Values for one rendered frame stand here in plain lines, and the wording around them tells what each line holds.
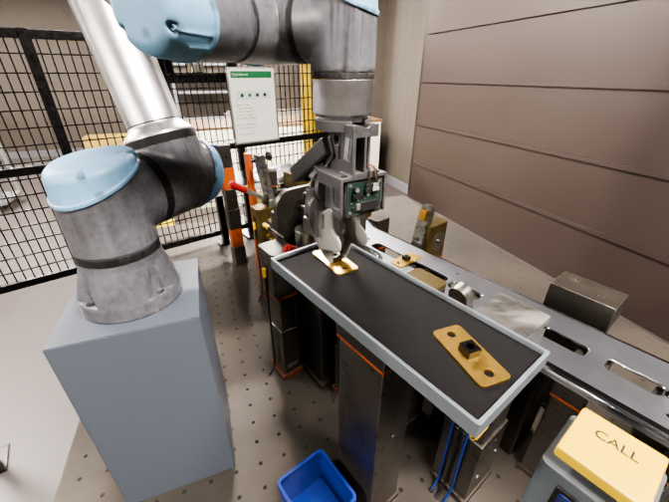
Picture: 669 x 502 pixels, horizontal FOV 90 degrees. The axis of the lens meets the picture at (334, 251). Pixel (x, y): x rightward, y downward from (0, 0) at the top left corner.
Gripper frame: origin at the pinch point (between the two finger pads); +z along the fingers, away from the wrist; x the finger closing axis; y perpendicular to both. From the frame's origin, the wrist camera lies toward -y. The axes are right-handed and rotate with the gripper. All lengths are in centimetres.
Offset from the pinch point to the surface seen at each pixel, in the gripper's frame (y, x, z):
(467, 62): -197, 267, -35
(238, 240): -87, 7, 36
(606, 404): 33.2, 26.5, 18.1
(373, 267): 4.9, 4.2, 1.9
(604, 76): -71, 243, -24
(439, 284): 5.9, 19.5, 9.9
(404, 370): 22.9, -5.8, 1.8
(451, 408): 28.5, -5.2, 1.8
